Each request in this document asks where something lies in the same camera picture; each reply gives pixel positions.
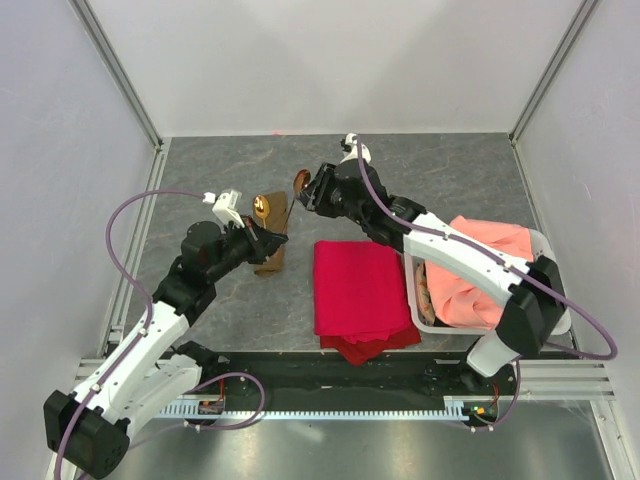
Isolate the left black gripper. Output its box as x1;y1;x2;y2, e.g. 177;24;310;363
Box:
207;214;288;283

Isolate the copper brown spoon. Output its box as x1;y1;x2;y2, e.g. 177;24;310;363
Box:
282;169;311;233

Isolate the brown fabric napkin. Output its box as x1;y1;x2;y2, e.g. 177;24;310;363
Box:
253;191;289;278

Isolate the gold spoon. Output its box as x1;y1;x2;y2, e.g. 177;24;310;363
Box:
254;195;271;229

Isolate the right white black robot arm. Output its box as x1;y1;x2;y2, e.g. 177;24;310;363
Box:
293;133;570;394

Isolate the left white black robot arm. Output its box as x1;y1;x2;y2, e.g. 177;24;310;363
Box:
43;189;288;479

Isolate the red folded cloth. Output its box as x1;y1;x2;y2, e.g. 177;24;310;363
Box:
313;241;410;343

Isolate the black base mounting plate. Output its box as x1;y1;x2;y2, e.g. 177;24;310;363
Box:
178;344;516;413

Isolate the patterned cloth in basket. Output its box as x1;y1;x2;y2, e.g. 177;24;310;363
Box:
414;264;436;326

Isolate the dark red cloth underneath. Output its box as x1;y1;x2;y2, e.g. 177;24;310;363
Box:
320;327;421;366

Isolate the white plastic basket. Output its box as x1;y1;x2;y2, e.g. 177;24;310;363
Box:
403;227;573;338

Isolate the salmon pink cloth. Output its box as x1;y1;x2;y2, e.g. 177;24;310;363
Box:
425;215;534;330

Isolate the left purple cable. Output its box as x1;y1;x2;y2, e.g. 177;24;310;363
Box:
52;189;266;480

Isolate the purple cable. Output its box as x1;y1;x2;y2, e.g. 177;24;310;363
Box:
52;189;266;480
349;133;619;432

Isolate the left aluminium corner post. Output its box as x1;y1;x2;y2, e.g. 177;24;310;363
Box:
67;0;165;151

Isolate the aluminium corner post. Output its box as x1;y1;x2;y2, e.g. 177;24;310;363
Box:
67;0;165;151
508;0;600;146

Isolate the grey slotted cable duct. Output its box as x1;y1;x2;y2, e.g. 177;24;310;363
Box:
156;399;469;422

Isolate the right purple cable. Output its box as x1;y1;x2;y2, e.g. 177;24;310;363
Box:
349;133;619;432

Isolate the right aluminium corner post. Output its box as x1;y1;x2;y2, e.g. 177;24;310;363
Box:
508;0;600;146

